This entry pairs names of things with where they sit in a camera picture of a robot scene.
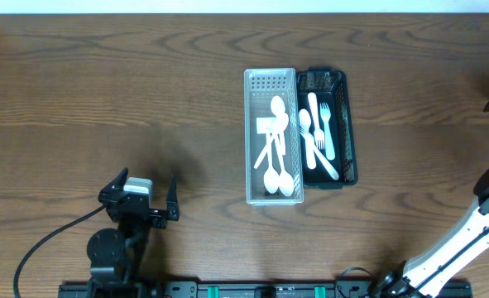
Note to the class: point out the white spoon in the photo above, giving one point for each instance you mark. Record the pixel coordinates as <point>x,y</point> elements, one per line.
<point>270,177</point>
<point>285,181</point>
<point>305,121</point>
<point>278,105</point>
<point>263,153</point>

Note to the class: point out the clear plastic basket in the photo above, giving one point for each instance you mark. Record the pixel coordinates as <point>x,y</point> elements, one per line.
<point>260,86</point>

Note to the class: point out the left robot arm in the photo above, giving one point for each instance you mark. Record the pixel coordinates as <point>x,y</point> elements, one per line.
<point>116,253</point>

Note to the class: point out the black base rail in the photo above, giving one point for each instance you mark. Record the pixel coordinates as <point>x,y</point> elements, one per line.
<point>192,289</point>

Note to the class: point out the white label in clear basket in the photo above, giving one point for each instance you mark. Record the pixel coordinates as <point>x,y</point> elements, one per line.
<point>263,125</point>

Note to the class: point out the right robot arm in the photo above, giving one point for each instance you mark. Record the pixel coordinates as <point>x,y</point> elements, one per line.
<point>426,274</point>

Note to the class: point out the white fork long handle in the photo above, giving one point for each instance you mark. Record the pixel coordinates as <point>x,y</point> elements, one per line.
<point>325,114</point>

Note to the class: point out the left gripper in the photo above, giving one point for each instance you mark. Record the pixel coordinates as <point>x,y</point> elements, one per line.
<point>138,208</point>

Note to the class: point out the white fork tines down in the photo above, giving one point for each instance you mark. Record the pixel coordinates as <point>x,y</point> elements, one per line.
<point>319,136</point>

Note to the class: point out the black plastic basket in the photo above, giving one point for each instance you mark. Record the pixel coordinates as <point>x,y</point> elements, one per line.
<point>331,87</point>

